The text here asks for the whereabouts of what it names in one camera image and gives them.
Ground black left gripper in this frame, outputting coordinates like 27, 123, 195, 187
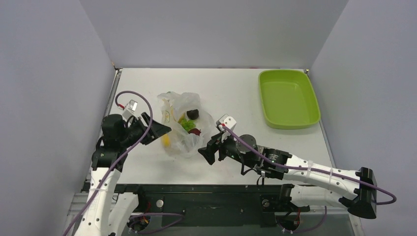
119, 113, 171, 148

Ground clear plastic bag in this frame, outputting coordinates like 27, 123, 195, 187
157, 91, 214, 158

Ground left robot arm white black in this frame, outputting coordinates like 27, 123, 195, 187
75, 113, 171, 236

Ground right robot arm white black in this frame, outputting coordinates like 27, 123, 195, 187
198, 133, 377, 219

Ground yellow fake fruit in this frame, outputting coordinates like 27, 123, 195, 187
161, 134, 171, 148

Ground red fake fruit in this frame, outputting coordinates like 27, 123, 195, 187
188, 128, 201, 136

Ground green fake grapes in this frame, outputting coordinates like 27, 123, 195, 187
179, 118, 196, 132

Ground dark brown fake fruit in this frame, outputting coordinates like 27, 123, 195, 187
186, 109, 200, 120

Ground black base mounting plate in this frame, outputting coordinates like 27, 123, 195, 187
133, 184, 310, 227

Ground green plastic tray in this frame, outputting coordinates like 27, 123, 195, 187
258, 69, 321, 130

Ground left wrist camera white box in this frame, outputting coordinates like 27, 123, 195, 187
122, 100, 138, 120

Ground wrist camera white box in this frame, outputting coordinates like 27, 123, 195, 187
216, 114, 237, 142
122, 100, 138, 120

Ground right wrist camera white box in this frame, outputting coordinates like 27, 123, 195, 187
216, 114, 237, 142

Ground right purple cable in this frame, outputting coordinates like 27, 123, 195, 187
221, 125, 397, 206

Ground purple cable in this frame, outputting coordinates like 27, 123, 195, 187
61, 90, 185, 236
221, 125, 397, 206

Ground aluminium table rail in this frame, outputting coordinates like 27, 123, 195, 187
85, 68, 123, 183

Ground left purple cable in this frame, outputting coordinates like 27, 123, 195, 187
61, 90, 185, 236

